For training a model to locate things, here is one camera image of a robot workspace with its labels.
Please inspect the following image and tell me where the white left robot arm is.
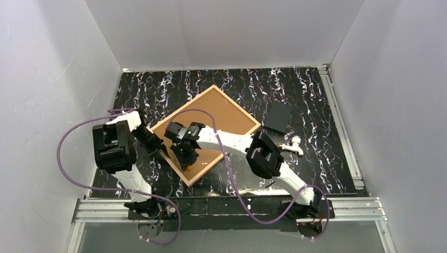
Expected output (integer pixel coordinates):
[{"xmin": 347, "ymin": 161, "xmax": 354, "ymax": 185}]
[{"xmin": 92, "ymin": 110, "xmax": 167, "ymax": 219}]

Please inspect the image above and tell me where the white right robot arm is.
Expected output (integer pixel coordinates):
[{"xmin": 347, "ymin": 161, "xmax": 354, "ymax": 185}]
[{"xmin": 164, "ymin": 122, "xmax": 322, "ymax": 213}]

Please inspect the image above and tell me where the black flat box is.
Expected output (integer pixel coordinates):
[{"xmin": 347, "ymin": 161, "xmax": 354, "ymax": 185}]
[{"xmin": 264, "ymin": 101, "xmax": 293, "ymax": 134}]

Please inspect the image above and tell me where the white plastic pipe fitting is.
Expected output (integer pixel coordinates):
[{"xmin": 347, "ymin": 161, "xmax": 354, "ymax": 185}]
[{"xmin": 279, "ymin": 135, "xmax": 304, "ymax": 157}]

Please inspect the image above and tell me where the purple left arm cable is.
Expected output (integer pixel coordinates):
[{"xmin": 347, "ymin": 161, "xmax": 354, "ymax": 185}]
[{"xmin": 56, "ymin": 109, "xmax": 182, "ymax": 246}]

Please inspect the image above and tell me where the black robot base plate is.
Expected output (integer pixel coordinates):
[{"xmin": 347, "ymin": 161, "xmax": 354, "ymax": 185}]
[{"xmin": 128, "ymin": 196, "xmax": 335, "ymax": 233}]

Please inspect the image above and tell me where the aluminium rail front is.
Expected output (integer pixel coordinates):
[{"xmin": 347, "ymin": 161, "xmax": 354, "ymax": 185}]
[{"xmin": 73, "ymin": 196, "xmax": 396, "ymax": 252}]

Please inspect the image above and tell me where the aluminium rail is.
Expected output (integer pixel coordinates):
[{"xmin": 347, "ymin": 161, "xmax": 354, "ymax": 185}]
[
  {"xmin": 73, "ymin": 196, "xmax": 396, "ymax": 252},
  {"xmin": 317, "ymin": 65, "xmax": 365, "ymax": 190}
]

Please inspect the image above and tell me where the aluminium rail right side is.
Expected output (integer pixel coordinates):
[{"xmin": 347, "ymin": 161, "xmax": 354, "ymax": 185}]
[{"xmin": 317, "ymin": 65, "xmax": 365, "ymax": 190}]

